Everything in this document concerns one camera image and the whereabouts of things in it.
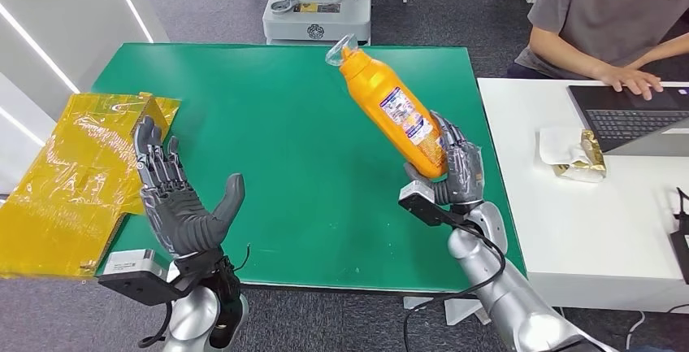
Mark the person's right hand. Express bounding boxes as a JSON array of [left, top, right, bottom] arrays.
[[596, 63, 664, 102]]

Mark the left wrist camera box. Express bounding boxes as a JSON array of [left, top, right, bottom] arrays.
[[97, 248, 181, 307]]

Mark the grey machine stand with column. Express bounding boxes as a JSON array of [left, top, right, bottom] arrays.
[[262, 0, 373, 47]]

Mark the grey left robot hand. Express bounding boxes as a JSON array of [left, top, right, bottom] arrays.
[[132, 116, 246, 258]]

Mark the gold foil packet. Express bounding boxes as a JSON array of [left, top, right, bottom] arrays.
[[552, 129, 609, 185]]

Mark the yellow taped cardboard box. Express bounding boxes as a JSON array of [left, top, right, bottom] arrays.
[[0, 92, 182, 280]]

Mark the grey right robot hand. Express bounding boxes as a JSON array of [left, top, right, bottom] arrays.
[[403, 111, 486, 206]]

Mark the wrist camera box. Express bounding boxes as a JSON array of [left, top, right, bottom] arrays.
[[97, 248, 181, 307], [398, 181, 466, 228]]

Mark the dark grey laptop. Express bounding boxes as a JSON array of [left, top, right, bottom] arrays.
[[566, 84, 689, 157]]

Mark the black device with cable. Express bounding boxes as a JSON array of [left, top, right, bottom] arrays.
[[669, 188, 689, 285]]

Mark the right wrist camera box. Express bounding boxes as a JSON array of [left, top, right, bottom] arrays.
[[398, 181, 466, 228]]

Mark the white wall light strip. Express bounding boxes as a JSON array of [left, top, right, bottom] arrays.
[[103, 0, 155, 44], [0, 2, 81, 94], [0, 105, 46, 148]]

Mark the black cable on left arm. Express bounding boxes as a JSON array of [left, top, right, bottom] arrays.
[[136, 301, 174, 350]]

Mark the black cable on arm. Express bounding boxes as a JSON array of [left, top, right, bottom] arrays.
[[401, 219, 508, 352], [136, 301, 174, 350]]

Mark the white floor cable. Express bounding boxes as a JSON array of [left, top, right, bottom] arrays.
[[624, 311, 647, 352]]

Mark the white tissue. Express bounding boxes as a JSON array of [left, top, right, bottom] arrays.
[[538, 125, 593, 167]]

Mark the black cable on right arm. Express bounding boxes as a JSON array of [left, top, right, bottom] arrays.
[[401, 219, 508, 352]]

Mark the orange plastic bottle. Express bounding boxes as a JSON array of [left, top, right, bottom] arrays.
[[325, 34, 449, 180]]

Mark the white desk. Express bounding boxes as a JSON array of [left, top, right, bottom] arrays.
[[477, 77, 689, 314]]

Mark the person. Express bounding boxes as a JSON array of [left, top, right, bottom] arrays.
[[506, 0, 689, 102]]

